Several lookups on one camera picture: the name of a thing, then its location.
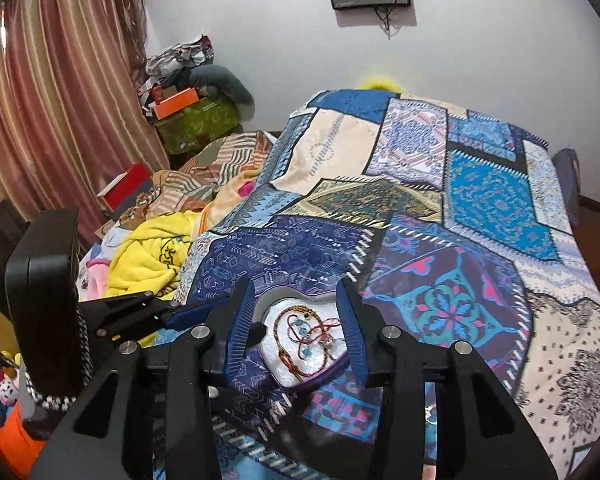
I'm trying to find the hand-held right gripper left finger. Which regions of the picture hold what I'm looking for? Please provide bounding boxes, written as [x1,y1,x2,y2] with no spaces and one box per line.
[30,278,267,480]

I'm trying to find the red box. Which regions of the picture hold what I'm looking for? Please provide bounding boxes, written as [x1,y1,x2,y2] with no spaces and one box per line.
[97,162,154,214]

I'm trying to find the orange box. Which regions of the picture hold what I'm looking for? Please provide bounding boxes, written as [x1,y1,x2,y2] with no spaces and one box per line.
[152,87,201,121]

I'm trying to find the yellow towel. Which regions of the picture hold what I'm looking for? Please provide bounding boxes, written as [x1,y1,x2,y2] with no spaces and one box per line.
[104,210,202,302]

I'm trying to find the black white braided cord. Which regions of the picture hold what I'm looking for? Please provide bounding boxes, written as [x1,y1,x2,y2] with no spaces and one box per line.
[27,304,93,410]

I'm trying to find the heart-shaped jewelry box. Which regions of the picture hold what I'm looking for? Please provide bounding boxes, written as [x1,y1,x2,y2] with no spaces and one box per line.
[252,287,355,394]

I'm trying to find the pink cloth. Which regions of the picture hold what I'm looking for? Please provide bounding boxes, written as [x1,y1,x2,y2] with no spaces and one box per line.
[78,255,117,303]

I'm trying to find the black monitor cable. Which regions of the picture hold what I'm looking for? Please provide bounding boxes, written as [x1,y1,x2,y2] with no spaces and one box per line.
[374,4,402,38]

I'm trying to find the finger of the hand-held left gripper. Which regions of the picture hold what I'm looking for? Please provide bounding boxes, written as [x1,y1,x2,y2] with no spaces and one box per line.
[93,302,222,349]
[79,291,168,325]

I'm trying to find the green floral box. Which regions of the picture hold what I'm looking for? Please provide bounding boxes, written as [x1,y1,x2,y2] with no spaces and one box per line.
[155,95,242,156]

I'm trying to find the red string bracelet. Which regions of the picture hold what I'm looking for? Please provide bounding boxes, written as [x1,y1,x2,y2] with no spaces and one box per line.
[285,310,342,358]

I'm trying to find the blue patchwork bedspread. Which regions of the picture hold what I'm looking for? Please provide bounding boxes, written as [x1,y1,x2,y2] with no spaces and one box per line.
[152,89,597,480]

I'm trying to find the orange container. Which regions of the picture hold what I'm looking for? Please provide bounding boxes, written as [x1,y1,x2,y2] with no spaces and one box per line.
[0,404,48,473]

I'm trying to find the stuffed toys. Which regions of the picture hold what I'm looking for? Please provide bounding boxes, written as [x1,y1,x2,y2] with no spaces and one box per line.
[0,352,22,408]

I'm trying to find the striped pink curtain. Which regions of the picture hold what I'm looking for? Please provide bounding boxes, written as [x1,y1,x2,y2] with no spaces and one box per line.
[0,0,172,246]

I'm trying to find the turquoise bead bracelet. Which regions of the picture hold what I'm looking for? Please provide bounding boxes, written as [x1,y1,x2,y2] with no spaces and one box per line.
[291,324,327,362]

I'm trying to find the yellow fluffy item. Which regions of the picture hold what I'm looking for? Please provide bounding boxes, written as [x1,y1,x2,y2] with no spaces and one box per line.
[357,75,404,93]

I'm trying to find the pile of patterned clothes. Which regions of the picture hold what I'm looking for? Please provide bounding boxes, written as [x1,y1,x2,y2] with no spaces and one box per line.
[138,35,216,98]

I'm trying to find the brown striped blanket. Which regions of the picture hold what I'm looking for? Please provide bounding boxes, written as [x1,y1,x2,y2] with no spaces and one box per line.
[119,131,277,242]

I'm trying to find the brown braided bracelet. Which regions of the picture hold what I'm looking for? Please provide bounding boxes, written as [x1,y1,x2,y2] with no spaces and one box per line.
[274,305,315,377]

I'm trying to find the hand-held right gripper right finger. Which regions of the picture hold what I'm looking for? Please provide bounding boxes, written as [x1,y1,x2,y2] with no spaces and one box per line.
[334,277,559,480]

